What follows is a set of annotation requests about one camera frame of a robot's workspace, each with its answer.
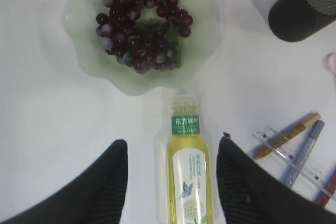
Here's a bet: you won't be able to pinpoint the silver glitter pen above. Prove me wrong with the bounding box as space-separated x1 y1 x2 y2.
281 120 325 188

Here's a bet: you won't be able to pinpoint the black mesh pen holder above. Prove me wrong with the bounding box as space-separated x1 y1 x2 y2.
268 0 335 42

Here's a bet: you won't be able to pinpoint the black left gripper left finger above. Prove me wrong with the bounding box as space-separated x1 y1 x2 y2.
4 140 128 223

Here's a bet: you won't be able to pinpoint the clear plastic ruler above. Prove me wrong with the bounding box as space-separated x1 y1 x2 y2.
253 125 335 200

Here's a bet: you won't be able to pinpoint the gold glitter pen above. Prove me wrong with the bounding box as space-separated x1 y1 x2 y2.
253 112 321 160

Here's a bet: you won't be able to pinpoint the purple artificial grape bunch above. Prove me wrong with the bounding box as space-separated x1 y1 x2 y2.
96 0 194 74

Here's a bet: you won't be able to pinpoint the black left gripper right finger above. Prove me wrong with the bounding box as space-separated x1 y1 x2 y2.
216 132 335 223

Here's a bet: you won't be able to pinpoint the pink purple scissors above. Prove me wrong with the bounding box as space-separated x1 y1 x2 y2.
325 52 336 74

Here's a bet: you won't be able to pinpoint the yellow tea bottle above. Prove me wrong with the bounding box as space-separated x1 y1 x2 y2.
154 89 214 223

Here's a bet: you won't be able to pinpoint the red glitter pen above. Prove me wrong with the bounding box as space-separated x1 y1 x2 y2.
314 168 335 208

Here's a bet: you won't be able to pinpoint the green wavy glass plate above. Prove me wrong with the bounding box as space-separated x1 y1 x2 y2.
61 0 224 96

